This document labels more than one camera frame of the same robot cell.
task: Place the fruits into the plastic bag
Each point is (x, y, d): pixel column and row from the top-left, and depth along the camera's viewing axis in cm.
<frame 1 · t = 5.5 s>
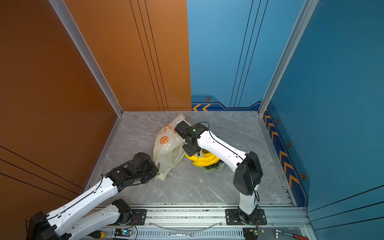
left hand: (161, 168, 80), fingers closed
right hand: (191, 149, 82), fingers closed
cream plastic bag orange print: (168, 147, 86), point 14 cm above the table

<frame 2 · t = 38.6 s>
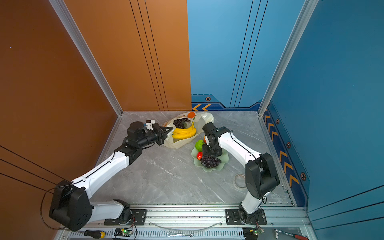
left hand: (173, 126, 75), fingers closed
right hand: (205, 155, 86), fingers open
cream plastic bag orange print: (198, 119, 96), point 17 cm above the table
yellow banana bunch: (181, 133, 104), point 5 cm above the table
dark grape bunch: (179, 123, 109), point 6 cm above the table

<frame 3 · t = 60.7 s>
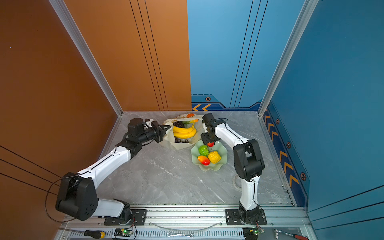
left hand: (171, 124, 79), fingers closed
right hand: (207, 139, 96), fingers open
green orange papaya: (191, 121, 107), point 8 cm above the table
yellow ridged starfruit: (214, 157, 91), point 6 cm above the table
small red fruit: (204, 160, 92), point 4 cm above the table
the other named things where they were.

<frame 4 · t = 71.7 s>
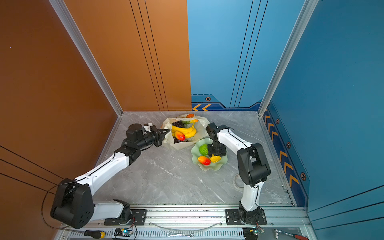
left hand: (170, 128, 78), fingers closed
right hand: (213, 155, 91), fingers open
red yellow mango: (179, 136, 99), point 8 cm above the table
